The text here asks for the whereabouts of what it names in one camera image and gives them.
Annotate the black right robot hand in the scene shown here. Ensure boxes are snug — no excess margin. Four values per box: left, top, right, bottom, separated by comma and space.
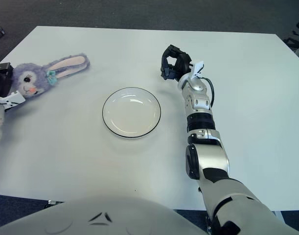
160, 44, 194, 81

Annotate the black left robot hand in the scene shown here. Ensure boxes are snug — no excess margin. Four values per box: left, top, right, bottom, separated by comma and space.
0, 62, 14, 97

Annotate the purple plush bunny doll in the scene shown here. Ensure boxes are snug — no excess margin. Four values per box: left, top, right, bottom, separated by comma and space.
11, 52, 91, 99

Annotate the white plate black rim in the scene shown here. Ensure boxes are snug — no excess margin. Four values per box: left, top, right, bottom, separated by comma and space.
102, 87, 161, 140

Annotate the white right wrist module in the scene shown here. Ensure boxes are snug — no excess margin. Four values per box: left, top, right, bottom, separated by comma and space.
189, 60, 205, 80

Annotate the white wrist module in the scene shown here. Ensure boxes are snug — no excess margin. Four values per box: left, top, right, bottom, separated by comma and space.
2, 90, 26, 111
189, 60, 205, 80

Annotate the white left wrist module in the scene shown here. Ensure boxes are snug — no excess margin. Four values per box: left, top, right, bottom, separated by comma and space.
2, 90, 26, 111

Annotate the black office chair base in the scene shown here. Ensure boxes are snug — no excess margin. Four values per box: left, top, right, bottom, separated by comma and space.
282, 17, 299, 58

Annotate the silver robot torso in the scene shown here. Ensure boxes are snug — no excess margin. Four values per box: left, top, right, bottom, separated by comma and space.
0, 195, 210, 235

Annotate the white table leg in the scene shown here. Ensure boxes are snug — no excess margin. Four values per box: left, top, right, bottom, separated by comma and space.
270, 210, 286, 225

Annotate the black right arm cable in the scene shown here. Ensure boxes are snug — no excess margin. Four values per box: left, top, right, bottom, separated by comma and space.
203, 77, 215, 107

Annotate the black metal bracket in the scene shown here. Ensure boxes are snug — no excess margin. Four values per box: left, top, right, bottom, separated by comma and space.
205, 214, 213, 233

